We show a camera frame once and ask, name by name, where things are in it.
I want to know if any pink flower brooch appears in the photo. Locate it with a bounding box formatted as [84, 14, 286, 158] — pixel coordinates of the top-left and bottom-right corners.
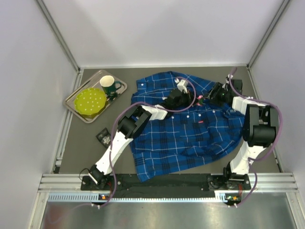
[196, 95, 204, 106]

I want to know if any silver maple leaf brooch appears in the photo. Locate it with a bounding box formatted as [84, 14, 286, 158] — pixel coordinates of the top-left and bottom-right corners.
[102, 137, 111, 145]

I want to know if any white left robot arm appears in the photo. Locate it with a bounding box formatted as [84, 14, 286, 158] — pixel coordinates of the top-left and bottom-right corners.
[88, 89, 197, 188]

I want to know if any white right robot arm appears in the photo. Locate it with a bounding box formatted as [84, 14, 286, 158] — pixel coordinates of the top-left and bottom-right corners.
[204, 75, 279, 190]

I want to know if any blue plaid shirt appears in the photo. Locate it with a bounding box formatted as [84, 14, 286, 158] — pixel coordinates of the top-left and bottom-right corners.
[130, 70, 246, 183]

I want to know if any green mug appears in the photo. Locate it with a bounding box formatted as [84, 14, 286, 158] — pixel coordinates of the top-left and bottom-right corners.
[100, 75, 122, 96]

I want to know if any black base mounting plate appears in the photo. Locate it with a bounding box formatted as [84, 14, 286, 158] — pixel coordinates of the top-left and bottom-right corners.
[81, 174, 251, 198]

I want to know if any silver metal tray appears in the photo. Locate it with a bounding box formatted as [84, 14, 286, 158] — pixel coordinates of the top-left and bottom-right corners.
[63, 70, 127, 124]

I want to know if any yellow-green dotted plate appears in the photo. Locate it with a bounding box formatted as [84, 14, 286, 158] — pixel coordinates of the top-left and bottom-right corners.
[74, 88, 107, 120]

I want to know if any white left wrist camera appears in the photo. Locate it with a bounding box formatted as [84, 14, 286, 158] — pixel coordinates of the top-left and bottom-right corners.
[175, 78, 188, 94]

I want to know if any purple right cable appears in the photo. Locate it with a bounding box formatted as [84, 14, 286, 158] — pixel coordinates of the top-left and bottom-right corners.
[221, 68, 284, 208]

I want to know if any small black frame box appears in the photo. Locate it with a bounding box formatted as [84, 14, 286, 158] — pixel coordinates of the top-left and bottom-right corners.
[96, 128, 111, 149]

